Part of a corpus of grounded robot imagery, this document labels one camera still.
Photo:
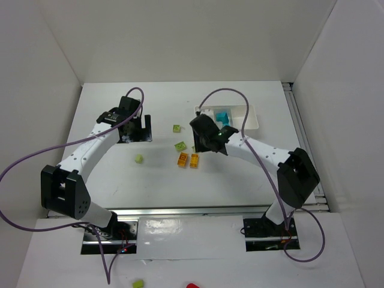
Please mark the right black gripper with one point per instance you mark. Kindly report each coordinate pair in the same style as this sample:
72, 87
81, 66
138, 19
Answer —
197, 135

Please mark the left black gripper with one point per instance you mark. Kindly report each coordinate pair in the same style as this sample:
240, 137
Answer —
139, 138

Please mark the long teal lego brick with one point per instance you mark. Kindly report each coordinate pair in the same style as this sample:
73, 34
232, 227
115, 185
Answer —
223, 118

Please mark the yellow lego long brick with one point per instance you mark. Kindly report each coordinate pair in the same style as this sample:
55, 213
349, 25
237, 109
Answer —
194, 161

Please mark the orange printed lego brick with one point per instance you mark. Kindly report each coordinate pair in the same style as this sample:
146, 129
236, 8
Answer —
182, 159

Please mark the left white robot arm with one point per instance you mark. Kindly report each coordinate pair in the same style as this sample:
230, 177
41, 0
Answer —
63, 187

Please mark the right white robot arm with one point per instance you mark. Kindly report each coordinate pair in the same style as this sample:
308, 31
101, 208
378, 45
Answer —
296, 175

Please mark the small green lego cube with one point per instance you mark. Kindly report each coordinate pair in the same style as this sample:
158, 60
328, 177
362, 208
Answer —
138, 159

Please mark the green lego near tray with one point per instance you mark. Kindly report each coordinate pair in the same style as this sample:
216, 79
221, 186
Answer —
176, 128

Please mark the white three-compartment tray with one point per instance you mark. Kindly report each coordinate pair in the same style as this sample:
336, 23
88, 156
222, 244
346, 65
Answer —
238, 115

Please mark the green lego on floor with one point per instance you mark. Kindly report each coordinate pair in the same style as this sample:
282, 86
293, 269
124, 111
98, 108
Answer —
138, 284

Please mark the red object at bottom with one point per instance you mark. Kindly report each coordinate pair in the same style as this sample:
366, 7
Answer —
192, 285

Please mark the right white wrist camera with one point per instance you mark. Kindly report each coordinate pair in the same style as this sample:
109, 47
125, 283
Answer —
204, 110

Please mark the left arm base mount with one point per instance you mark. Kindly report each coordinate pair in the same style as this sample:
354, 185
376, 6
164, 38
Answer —
125, 241

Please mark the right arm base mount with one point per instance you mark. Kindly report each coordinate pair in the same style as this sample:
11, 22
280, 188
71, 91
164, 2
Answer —
262, 235

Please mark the aluminium rail right side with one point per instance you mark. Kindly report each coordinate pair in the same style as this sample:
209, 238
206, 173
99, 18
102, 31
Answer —
321, 204

